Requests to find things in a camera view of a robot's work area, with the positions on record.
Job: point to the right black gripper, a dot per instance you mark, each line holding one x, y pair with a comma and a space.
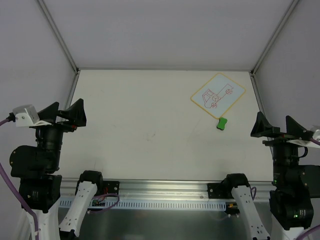
279, 139

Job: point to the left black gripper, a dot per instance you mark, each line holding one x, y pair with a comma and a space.
63, 124

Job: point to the green whiteboard eraser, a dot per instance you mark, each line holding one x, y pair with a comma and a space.
222, 123

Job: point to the yellow framed small whiteboard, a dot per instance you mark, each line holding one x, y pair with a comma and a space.
218, 95

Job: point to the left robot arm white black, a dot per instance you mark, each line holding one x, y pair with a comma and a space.
40, 188

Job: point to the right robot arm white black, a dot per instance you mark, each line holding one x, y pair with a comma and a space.
295, 185

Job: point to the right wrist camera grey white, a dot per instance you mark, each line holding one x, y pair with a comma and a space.
314, 142

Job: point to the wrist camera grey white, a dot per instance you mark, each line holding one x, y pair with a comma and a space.
314, 142
27, 116

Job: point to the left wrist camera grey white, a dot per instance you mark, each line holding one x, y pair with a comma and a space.
27, 116

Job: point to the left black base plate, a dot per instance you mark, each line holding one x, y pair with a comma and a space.
110, 187

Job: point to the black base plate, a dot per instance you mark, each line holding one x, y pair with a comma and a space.
110, 187
218, 191

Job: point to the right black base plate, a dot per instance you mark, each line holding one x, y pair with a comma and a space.
218, 191

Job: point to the left aluminium frame post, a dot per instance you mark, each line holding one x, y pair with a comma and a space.
57, 34

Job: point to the aluminium frame post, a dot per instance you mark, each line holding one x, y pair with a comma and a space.
57, 34
283, 21

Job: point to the white slotted cable duct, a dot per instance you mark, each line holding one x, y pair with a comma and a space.
134, 204

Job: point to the aluminium mounting rail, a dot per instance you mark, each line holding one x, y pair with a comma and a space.
166, 190

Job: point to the right aluminium frame post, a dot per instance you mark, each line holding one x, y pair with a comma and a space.
283, 21

